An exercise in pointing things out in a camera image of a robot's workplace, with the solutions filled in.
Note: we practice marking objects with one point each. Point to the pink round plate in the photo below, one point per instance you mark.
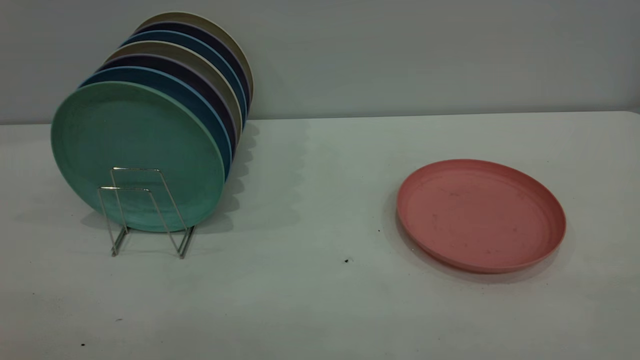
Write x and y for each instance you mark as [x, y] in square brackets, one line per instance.
[480, 215]

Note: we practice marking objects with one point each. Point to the blue round plate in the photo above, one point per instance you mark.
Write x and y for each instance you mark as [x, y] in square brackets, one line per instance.
[200, 107]
[200, 45]

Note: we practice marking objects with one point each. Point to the dark purple round plate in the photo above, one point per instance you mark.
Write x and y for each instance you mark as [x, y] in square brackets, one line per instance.
[170, 67]
[210, 36]

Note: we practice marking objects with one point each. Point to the green round plate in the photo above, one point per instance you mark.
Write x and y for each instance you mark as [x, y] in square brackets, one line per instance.
[135, 135]

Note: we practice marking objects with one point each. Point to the beige round plate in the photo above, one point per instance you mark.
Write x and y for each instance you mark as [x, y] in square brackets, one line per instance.
[175, 51]
[200, 20]

